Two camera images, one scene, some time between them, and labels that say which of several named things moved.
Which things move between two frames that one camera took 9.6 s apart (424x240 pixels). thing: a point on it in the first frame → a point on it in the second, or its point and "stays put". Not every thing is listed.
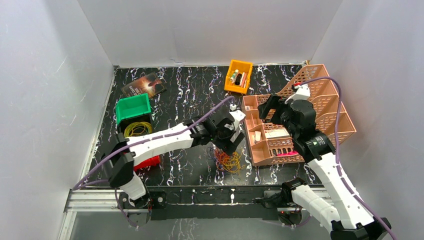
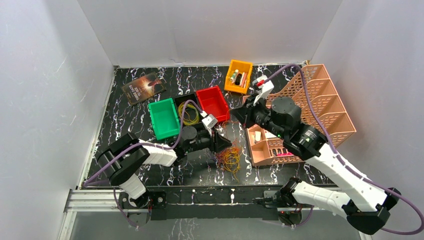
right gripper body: [281, 115] → [260, 115]
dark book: [151, 84] stays put
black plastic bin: [138, 125] → [192, 114]
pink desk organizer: [268, 142] stays put
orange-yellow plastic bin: [238, 76] stays put
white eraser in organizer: [257, 136] stays put
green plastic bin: [132, 106] → [164, 118]
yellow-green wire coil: [137, 128] → [191, 114]
